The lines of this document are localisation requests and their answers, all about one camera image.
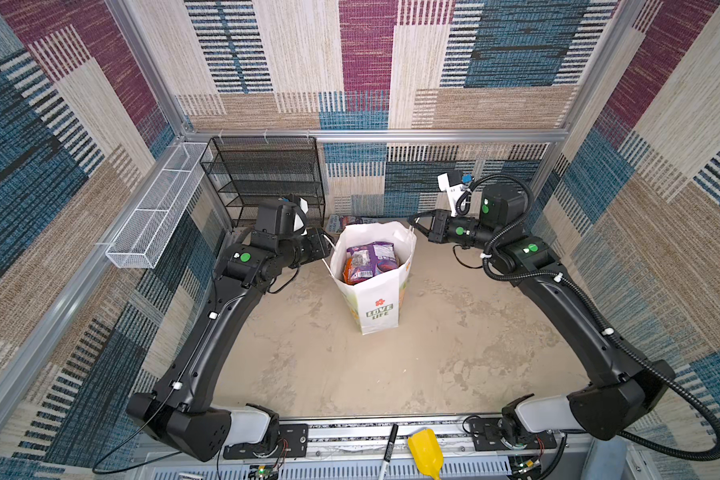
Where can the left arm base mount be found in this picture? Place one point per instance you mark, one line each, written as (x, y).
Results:
(292, 438)

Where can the black marker pen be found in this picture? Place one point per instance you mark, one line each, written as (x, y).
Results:
(388, 452)

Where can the yellow plastic scoop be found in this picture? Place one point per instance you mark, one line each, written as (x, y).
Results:
(426, 453)

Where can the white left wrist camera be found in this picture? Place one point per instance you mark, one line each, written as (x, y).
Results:
(300, 206)

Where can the black wire shelf rack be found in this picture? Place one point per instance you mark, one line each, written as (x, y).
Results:
(246, 171)

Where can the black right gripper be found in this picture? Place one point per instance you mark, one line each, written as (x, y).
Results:
(438, 225)

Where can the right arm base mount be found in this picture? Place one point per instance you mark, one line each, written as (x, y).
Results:
(486, 435)

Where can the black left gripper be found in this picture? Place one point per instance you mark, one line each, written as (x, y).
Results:
(318, 247)

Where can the purple snack packet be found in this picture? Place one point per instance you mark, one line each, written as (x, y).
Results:
(382, 253)

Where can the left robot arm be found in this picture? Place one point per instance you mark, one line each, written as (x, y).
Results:
(178, 410)

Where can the white paper bag with illustration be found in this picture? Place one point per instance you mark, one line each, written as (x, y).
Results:
(374, 303)

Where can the white wire mesh basket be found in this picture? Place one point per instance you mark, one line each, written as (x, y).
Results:
(142, 240)

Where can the orange snack packet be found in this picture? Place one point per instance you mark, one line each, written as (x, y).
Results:
(358, 268)

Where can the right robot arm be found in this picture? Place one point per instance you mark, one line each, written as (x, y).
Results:
(489, 214)

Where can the paperback book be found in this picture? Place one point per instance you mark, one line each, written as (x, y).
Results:
(337, 223)

